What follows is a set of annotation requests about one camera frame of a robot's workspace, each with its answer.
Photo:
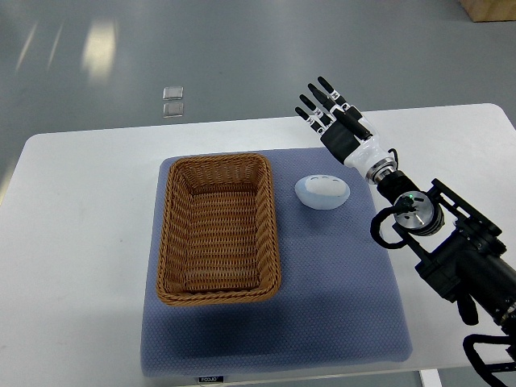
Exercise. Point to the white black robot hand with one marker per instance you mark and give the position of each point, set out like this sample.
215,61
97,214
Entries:
351,139

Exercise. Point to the light blue plush toy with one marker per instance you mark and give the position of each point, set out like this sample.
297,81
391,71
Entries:
322,192

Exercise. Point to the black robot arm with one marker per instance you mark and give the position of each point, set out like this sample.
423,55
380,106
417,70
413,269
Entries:
458,247

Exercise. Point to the brown wicker basket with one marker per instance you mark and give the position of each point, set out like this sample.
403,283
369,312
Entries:
218,242

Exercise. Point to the lower metal floor plate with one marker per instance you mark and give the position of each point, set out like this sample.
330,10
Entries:
173,109

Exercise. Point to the metal floor plate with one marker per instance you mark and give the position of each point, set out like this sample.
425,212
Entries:
173,109
173,92

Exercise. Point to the upper metal floor plate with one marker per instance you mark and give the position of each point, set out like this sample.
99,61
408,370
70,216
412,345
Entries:
173,92

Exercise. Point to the cardboard box corner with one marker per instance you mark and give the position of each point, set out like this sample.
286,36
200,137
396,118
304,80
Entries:
483,11

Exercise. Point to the blue padded mat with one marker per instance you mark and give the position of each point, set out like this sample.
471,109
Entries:
338,303

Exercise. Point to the white table leg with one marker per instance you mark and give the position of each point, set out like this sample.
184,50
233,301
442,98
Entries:
430,378

